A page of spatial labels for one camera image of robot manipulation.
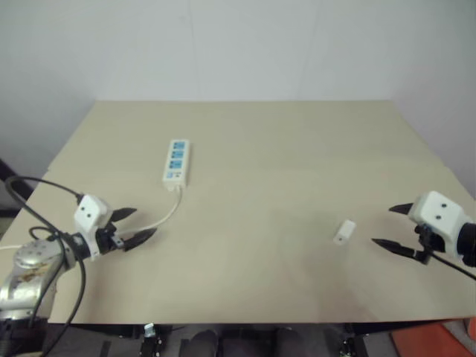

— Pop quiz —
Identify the white blue power strip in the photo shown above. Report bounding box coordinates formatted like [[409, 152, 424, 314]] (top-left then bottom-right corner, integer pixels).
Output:
[[161, 138, 192, 186]]

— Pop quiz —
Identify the white plug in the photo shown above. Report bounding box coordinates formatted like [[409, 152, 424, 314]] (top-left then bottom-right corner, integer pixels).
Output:
[[332, 219, 356, 247]]

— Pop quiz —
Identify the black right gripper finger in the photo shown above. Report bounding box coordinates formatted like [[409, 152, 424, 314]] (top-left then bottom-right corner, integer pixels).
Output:
[[387, 201, 416, 217], [370, 237, 418, 258]]

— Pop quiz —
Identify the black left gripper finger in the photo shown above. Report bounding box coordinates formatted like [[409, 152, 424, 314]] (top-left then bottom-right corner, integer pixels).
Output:
[[111, 207, 138, 224], [120, 228, 158, 254]]

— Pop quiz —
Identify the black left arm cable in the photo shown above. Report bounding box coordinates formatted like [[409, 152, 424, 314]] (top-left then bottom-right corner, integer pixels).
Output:
[[4, 176, 89, 357]]

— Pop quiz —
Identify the dark rounded shape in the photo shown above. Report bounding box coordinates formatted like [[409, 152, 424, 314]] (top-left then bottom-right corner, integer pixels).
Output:
[[187, 327, 221, 357]]

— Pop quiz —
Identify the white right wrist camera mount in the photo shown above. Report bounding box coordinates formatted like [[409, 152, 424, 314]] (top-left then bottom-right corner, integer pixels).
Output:
[[407, 190, 472, 258]]

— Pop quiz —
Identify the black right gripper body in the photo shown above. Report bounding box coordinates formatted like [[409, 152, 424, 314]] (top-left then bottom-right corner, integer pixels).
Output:
[[414, 222, 435, 266]]

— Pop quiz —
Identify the orange object under table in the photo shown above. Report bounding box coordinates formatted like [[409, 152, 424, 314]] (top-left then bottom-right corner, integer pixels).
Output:
[[389, 320, 476, 357]]

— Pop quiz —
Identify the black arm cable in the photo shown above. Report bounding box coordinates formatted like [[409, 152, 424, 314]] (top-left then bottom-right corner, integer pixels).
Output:
[[430, 253, 476, 280], [4, 176, 89, 357]]

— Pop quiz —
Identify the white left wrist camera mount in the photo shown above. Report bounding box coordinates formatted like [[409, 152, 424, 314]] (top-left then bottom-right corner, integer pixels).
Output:
[[73, 193, 113, 258]]

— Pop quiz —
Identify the white power cable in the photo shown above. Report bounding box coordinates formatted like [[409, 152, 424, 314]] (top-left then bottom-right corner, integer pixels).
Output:
[[0, 184, 185, 251]]

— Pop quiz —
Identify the black table frame bracket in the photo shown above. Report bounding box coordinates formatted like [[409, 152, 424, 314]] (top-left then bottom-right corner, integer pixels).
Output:
[[139, 322, 165, 357], [337, 322, 370, 357]]

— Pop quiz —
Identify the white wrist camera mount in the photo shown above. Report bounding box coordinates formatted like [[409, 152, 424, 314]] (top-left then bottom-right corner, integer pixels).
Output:
[[73, 193, 113, 258], [407, 190, 472, 258]]

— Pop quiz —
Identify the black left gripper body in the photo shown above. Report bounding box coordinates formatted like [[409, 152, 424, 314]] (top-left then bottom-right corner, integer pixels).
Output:
[[94, 222, 124, 257]]

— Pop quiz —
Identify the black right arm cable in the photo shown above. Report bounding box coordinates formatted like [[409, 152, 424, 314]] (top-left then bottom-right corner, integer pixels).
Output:
[[430, 253, 476, 280]]

